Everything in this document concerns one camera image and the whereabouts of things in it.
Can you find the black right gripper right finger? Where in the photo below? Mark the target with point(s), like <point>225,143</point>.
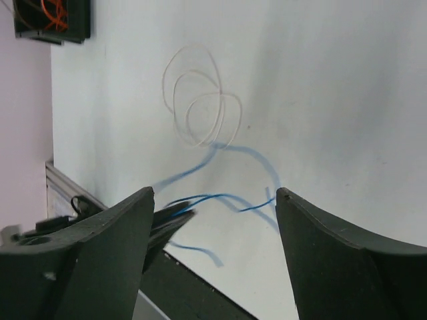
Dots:
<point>339,270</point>

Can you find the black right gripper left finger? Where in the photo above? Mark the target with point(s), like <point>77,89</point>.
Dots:
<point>35,277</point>

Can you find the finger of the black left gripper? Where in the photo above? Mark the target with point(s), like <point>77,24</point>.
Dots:
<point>165,223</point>

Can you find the black compartment storage bin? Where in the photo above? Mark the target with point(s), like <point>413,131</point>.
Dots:
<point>53,21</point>

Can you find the aluminium frame rail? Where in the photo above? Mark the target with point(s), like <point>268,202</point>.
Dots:
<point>60,190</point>

